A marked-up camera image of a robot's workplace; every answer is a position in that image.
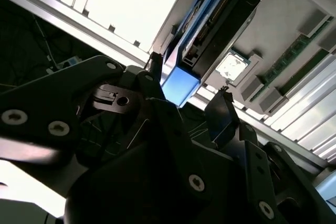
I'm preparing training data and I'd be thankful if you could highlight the hard disk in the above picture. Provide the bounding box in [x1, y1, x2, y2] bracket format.
[160, 0, 286, 108]

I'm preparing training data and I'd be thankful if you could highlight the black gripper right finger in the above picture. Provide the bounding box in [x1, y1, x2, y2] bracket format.
[204, 85, 331, 224]

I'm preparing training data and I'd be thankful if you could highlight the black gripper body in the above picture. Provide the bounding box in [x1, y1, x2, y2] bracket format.
[64, 102, 260, 224]

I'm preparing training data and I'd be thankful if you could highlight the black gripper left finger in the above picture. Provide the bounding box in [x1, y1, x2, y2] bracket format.
[0, 52, 207, 201]

